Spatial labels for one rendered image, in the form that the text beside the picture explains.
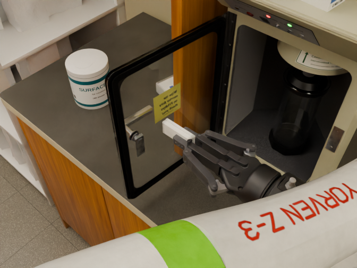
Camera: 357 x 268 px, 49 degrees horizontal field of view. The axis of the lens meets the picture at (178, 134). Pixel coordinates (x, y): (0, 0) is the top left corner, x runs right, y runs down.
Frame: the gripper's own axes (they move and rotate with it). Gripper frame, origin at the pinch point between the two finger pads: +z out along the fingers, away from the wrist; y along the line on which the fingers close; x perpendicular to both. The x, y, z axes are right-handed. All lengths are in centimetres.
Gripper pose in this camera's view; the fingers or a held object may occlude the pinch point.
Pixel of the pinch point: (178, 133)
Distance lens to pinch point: 73.3
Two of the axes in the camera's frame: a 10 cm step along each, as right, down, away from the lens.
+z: -7.5, -4.9, 4.4
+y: -6.6, 5.6, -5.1
